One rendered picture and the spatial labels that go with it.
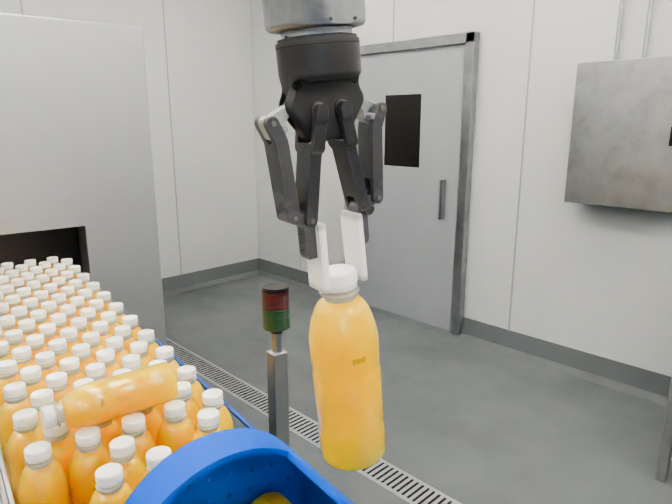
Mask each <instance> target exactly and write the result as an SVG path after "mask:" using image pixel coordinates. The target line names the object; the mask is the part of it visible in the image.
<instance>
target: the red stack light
mask: <svg viewBox="0 0 672 504"><path fill-rule="evenodd" d="M261 297H262V308H263V309H264V310H267V311H282V310H286V309H288V308H289V307H290V299H289V298H290V297H289V290H288V291H287V292H285V293H282V294H267V293H264V292H263V291H261Z"/></svg>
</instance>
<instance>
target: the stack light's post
mask: <svg viewBox="0 0 672 504"><path fill-rule="evenodd" d="M266 353H267V384H268V415H269V434H272V435H274V436H275V437H277V438H279V439H280V440H282V441H283V442H284V443H285V444H286V445H287V446H289V447H290V435H289V390H288V353H287V352H286V351H285V350H283V349H282V352H280V353H273V352H272V350H268V351H267V352H266Z"/></svg>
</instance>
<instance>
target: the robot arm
mask: <svg viewBox="0 0 672 504"><path fill-rule="evenodd" d="M262 7H263V15H264V24H265V30H266V31H267V32H268V33H270V34H276V35H281V40H278V41H277V44H275V50H276V59H277V68H278V77H279V80H280V83H281V87H282V93H281V97H280V100H279V107H278V108H277V109H275V110H274V111H273V112H271V113H270V114H268V115H267V116H258V117H257V118H256V119H255V121H254V125H255V127H256V129H257V131H258V133H259V135H260V137H261V139H262V140H263V142H264V146H265V152H266V158H267V163H268V169H269V175H270V180H271V186H272V192H273V197H274V203H275V208H276V214H277V218H278V219H279V220H281V221H284V222H287V223H290V224H293V225H296V226H297V230H298V241H299V252H300V254H301V256H302V257H304V258H306V259H307V266H308V277H309V286H310V287H312V288H314V289H316V290H318V291H320V292H322V293H324V294H327V293H330V291H331V289H330V276H329V263H328V250H327V237H326V225H325V224H324V223H321V222H318V209H319V192H320V175H321V159H322V154H323V153H324V151H325V143H326V141H327V142H328V145H329V146H330V147H331V148H332V151H333V155H334V159H335V163H336V167H337V171H338V175H339V179H340V183H341V187H342V191H343V195H344V200H345V204H346V207H347V209H348V210H349V211H348V210H342V211H341V212H340V218H341V227H342V237H343V247H344V257H345V264H349V265H353V266H355V267H356V269H357V277H358V279H359V280H361V281H365V280H367V279H368V274H367V262H366V251H365V243H368V241H369V228H368V215H371V214H372V213H373V212H374V206H373V205H374V204H375V203H377V204H379V203H381V202H382V200H383V142H382V127H383V123H384V119H385V115H386V111H387V106H386V104H385V103H384V102H373V101H370V100H368V99H365V98H364V95H363V92H362V90H361V88H360V86H359V82H358V79H359V75H360V74H361V55H360V40H359V37H357V34H356V33H352V28H356V27H359V26H362V25H364V23H365V21H366V8H365V0H262ZM356 118H357V119H359V123H358V138H357V134H356V129H355V125H354V122H355V120H356ZM287 121H288V123H289V124H290V125H291V126H292V128H293V129H294V130H295V150H296V152H297V162H296V182H295V178H294V171H293V165H292V159H291V153H290V147H289V142H288V139H287V136H286V132H287V131H288V127H287V125H286V122H287ZM309 142H311V143H309ZM357 144H358V152H357V147H356V146H357Z"/></svg>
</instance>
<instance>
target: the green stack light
mask: <svg viewBox="0 0 672 504"><path fill-rule="evenodd" d="M262 327H263V329H264V330H266V331H269V332H282V331H285V330H287V329H289V328H290V307H289V308H288V309H286V310H282V311H267V310H264V309H263V308H262Z"/></svg>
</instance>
